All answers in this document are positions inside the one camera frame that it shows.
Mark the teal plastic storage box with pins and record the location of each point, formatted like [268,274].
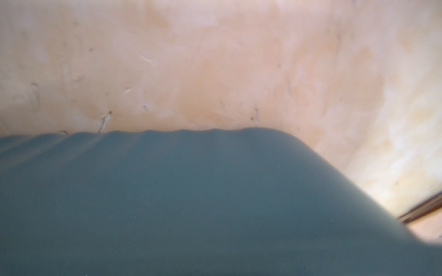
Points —
[254,202]

